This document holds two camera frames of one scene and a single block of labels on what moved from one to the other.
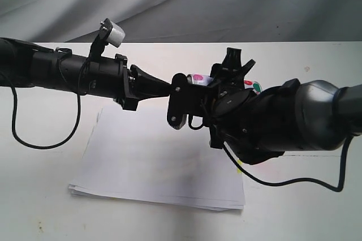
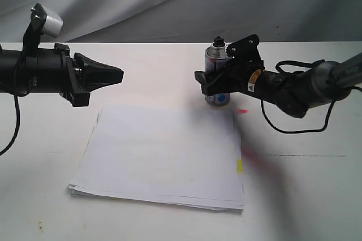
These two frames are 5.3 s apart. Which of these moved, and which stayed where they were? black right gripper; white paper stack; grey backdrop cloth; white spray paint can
Moved: white spray paint can; black right gripper
Stayed: grey backdrop cloth; white paper stack
